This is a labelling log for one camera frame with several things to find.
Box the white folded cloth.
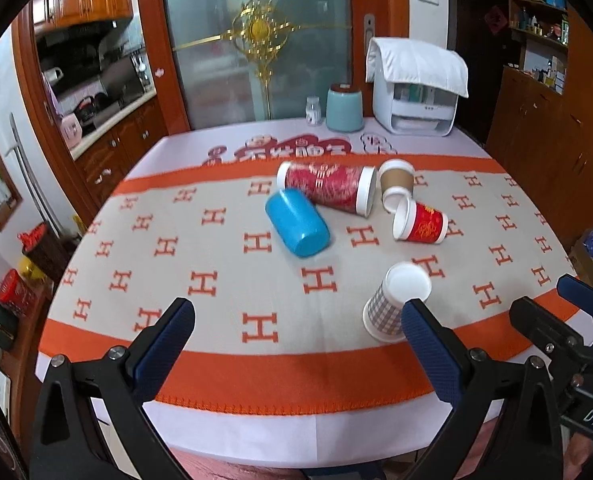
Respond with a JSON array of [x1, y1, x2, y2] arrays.
[[365, 36, 470, 99]]

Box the pink kitchen appliance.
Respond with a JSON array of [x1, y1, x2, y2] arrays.
[[59, 114, 84, 144]]

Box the person's pink clothing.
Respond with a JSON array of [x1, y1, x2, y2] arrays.
[[169, 447, 420, 480]]

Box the teal canister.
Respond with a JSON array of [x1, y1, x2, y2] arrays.
[[325, 83, 365, 133]]

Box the wooden sideboard cabinet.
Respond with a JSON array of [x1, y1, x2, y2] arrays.
[[485, 64, 593, 252]]

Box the blue plastic cup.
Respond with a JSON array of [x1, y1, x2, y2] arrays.
[[265, 188, 331, 259]]

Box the white countertop appliance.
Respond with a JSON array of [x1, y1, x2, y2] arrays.
[[373, 79, 460, 138]]

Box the small red paper cup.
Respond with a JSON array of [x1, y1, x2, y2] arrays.
[[393, 195, 449, 246]]

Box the person's right forearm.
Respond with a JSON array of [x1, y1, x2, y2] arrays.
[[563, 431, 593, 480]]

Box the wooden base kitchen cabinet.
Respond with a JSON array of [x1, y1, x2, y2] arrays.
[[73, 96, 170, 202]]

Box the wooden shelf with items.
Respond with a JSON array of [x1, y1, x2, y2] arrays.
[[505, 0, 573, 97]]

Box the tall red paper cup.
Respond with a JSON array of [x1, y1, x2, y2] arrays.
[[276, 160, 378, 218]]

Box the plaid paper cup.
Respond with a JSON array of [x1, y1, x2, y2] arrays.
[[363, 261, 433, 344]]

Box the metal door handle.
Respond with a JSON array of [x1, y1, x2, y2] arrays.
[[363, 12, 377, 54]]

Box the orange patterned tablecloth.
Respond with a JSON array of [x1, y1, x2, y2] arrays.
[[35, 117, 593, 467]]

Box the frosted glass door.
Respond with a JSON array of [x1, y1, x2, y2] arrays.
[[159, 0, 355, 132]]

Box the range hood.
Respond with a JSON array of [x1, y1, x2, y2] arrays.
[[36, 16, 135, 52]]

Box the red basket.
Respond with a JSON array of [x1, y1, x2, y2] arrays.
[[0, 268, 38, 316]]

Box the brown wicker basket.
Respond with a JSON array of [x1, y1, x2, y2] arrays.
[[21, 224, 73, 282]]

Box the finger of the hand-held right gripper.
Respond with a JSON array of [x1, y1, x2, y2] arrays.
[[557, 273, 593, 319], [509, 297, 593, 357]]

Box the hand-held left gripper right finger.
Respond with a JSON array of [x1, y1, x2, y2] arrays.
[[401, 298, 565, 480]]

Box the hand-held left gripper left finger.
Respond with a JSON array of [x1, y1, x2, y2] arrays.
[[29, 297, 197, 480]]

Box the brown sleeved paper cup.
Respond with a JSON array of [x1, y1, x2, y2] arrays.
[[379, 159, 416, 213]]

